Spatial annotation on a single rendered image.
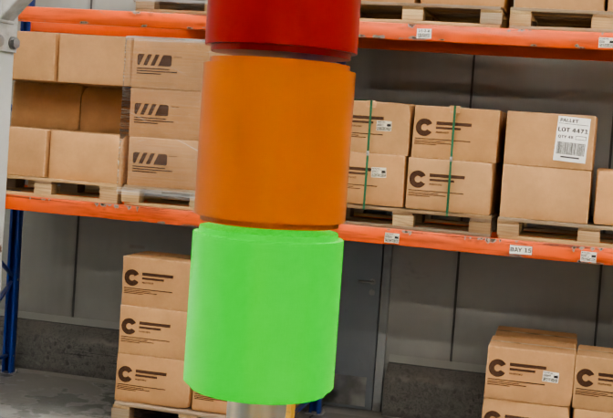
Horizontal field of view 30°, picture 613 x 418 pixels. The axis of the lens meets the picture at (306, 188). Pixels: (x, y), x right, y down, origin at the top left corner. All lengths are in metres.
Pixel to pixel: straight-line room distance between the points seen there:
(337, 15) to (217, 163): 0.06
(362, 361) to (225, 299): 9.02
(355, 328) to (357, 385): 0.47
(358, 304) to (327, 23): 8.97
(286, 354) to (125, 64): 8.10
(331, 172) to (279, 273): 0.04
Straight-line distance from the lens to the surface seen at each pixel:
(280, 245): 0.35
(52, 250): 10.24
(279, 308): 0.36
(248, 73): 0.35
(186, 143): 8.25
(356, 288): 9.30
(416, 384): 9.25
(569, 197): 7.80
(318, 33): 0.36
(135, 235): 9.90
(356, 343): 9.37
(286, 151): 0.35
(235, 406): 0.38
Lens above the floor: 2.25
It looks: 3 degrees down
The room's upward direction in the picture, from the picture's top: 4 degrees clockwise
